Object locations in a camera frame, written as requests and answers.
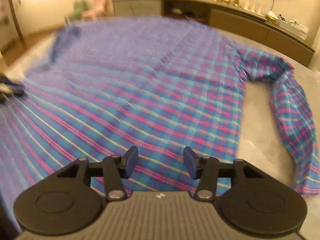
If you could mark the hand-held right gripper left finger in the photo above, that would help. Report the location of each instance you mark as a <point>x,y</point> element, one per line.
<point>132,161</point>

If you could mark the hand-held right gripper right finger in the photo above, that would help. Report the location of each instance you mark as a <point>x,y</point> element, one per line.
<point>189,162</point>

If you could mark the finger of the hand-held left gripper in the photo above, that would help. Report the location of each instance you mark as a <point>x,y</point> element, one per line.
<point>13,90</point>

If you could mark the blue pink plaid shirt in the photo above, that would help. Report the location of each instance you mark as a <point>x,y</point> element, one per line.
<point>150,80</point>

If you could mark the green chair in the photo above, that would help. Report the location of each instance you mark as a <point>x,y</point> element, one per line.
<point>77,11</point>

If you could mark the pink chair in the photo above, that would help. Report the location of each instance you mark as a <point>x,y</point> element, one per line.
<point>96,7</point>

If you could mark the long grey tv cabinet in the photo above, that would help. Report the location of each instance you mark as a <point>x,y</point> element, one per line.
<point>235,18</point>

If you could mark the gold box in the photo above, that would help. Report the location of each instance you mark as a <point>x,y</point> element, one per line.
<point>271,17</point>

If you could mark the white cardboard box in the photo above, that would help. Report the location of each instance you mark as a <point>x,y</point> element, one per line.
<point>295,28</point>

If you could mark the cluster of clear glasses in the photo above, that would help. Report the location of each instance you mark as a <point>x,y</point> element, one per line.
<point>254,5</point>

